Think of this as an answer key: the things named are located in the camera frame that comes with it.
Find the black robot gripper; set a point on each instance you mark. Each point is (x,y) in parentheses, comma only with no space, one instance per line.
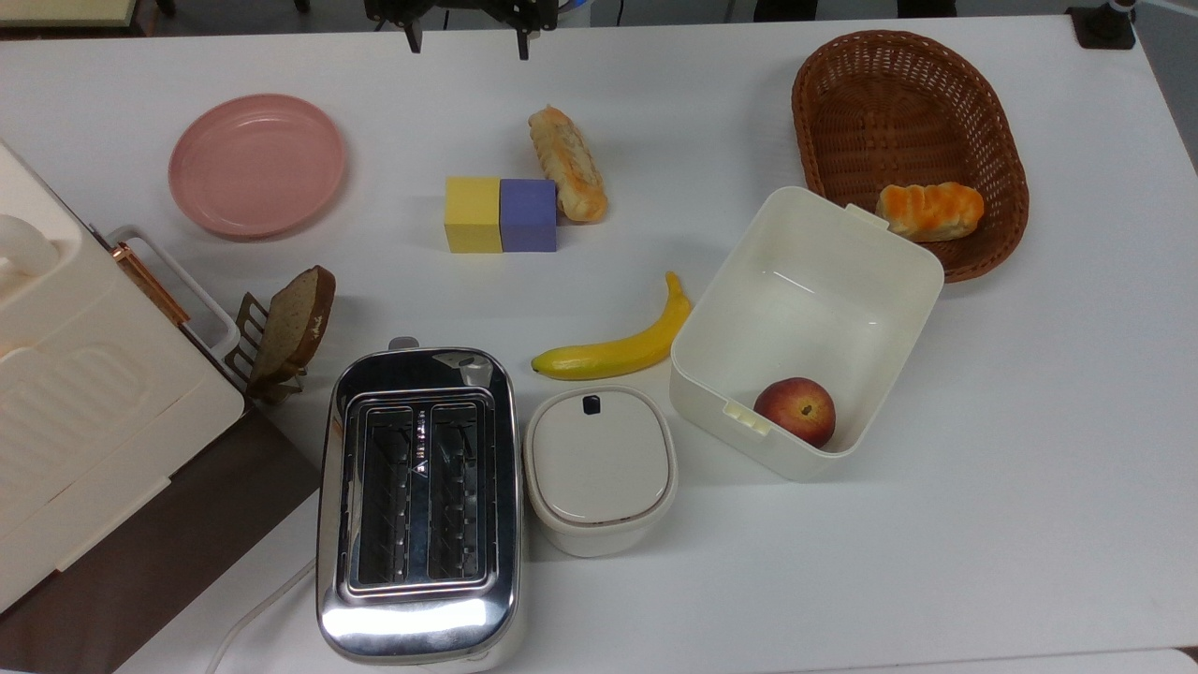
(510,11)

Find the purple foam cube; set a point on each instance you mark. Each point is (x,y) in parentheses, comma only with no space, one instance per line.
(529,213)

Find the yellow foam cube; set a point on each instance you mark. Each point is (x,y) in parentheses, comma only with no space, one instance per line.
(473,213)

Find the pink plate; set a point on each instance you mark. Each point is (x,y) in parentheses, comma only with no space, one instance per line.
(257,164)

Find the long toasted bread roll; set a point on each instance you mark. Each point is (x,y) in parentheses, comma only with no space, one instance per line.
(568,164)

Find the brown bread slice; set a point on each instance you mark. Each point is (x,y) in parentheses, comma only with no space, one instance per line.
(295,323)

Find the yellow banana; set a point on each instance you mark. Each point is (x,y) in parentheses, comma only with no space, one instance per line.
(613,354)

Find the brass toast rack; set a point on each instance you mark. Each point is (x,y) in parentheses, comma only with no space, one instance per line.
(247,328)

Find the beige side desk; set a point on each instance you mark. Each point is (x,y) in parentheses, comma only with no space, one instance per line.
(56,11)

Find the brown wicker basket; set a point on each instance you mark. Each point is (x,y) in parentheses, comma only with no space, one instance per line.
(889,112)

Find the white plastic open box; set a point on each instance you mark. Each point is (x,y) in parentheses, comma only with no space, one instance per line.
(805,309)

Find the small white lidded bin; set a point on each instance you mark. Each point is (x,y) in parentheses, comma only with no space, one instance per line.
(599,468)

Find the orange glazed bread loaf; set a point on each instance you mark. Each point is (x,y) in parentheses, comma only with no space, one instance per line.
(931,212)

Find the red peach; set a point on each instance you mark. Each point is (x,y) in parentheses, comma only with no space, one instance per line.
(796,412)

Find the cream toy cabinet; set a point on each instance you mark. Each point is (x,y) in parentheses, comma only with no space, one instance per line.
(84,393)

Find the chrome and cream toaster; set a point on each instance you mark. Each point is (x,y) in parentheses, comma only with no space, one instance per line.
(421,618)

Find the dark brown cabinet base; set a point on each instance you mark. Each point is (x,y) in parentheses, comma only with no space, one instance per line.
(159,562)

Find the black clamp mount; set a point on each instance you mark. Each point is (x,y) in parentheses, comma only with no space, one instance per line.
(1103,28)

